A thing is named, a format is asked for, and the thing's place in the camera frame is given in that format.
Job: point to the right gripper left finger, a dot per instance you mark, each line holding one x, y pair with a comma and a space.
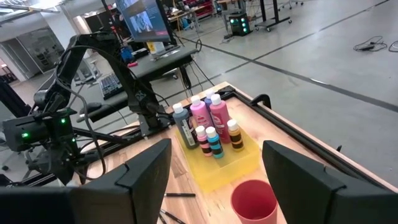
140, 186

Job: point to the dark gray desk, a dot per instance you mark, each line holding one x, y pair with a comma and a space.
161, 62

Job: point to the large red paint bottle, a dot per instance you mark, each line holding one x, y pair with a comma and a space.
220, 118

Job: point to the black computer tower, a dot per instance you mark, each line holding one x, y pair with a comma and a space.
239, 25

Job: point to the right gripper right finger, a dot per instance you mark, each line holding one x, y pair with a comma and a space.
304, 193

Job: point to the large pink paint bottle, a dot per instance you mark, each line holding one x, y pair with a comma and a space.
201, 115

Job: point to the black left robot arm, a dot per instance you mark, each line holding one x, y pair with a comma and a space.
130, 84

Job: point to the small black frame peg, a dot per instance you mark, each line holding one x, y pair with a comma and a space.
339, 148

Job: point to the large purple paint bottle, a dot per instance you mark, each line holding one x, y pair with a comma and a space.
209, 101

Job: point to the yellow translucent plastic bin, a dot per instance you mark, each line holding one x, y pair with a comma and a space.
224, 172

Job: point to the blue desk object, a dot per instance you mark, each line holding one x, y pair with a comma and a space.
127, 55

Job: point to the small teal paint bottle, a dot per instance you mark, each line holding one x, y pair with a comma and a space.
215, 144

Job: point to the computer monitor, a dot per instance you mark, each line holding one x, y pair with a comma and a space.
143, 18

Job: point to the black computer mouse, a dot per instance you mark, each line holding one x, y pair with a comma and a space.
90, 108

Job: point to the small orange paint bottle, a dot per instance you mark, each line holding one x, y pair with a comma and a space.
235, 137

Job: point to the black keyboard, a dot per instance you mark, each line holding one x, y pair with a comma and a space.
110, 86

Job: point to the pink desk object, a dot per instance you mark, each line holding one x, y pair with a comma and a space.
132, 64

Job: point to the rolling black stand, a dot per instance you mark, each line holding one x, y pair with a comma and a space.
273, 21

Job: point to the yellow caution sign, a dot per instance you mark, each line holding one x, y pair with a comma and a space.
150, 47

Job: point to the large dark teal paint bottle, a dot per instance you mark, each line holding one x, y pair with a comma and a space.
186, 130

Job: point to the small pink paint bottle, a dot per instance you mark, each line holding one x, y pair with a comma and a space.
204, 143

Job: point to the red-orange plastic cup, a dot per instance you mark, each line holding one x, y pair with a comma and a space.
245, 211

